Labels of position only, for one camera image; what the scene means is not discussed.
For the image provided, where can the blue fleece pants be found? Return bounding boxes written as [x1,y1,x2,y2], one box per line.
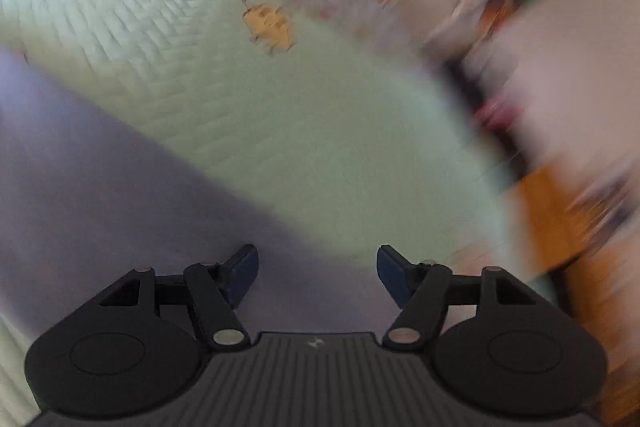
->
[1,50,397,337]

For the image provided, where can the green quilted bee bedspread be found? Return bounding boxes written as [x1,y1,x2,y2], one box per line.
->
[1,0,536,426]

